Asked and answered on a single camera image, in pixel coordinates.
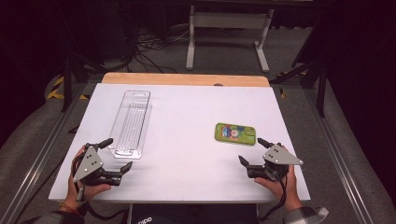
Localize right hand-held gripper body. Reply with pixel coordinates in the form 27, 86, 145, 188
247, 142, 304, 183

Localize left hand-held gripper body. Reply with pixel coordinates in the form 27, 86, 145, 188
72, 143, 123, 188

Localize person's left hand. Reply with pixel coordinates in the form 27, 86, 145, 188
63, 145, 112, 213

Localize person's right hand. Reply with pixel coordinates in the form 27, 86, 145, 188
254, 164, 304, 213

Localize clear plastic tray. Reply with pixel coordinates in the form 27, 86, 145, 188
107, 90, 153, 161

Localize white table cover board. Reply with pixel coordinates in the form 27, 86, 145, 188
48, 82, 312, 204

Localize person's dark clothing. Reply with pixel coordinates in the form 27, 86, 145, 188
132, 203, 260, 224

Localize black tripod stand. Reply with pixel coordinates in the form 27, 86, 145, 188
268, 57, 329, 119

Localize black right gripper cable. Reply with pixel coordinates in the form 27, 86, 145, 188
258, 174, 288, 222

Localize red wrist bracelet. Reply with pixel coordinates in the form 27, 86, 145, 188
60, 203, 81, 217

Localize metal floor rail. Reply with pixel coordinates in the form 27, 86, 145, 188
303, 88, 376, 224
0, 83, 89, 224

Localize black floor cables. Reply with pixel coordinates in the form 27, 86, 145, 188
122, 26, 191, 75

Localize white metal table frame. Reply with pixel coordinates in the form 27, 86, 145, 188
185, 4, 276, 75

